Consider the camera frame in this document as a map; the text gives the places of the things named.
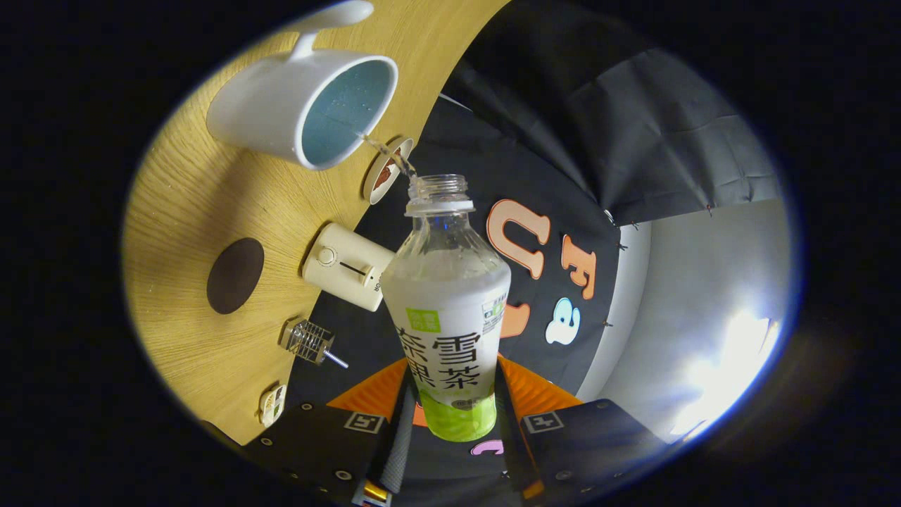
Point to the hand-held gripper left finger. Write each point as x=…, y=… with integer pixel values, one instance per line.
x=317, y=443

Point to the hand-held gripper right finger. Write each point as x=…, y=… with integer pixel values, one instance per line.
x=584, y=443

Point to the dark brown round coaster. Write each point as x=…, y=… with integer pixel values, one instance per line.
x=235, y=276

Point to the clear juice bottle white label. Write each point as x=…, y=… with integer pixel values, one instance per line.
x=447, y=303

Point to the white divided dish with beans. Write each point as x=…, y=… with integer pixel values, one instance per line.
x=272, y=405

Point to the large ceiling light panel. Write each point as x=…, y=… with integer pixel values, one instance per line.
x=732, y=366

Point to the cream white kitchen appliance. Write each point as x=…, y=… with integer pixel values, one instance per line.
x=338, y=267

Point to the white round plate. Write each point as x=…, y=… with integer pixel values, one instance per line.
x=371, y=189

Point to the wooden table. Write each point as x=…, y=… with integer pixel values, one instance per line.
x=183, y=211

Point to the brown food piece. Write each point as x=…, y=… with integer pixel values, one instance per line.
x=383, y=177

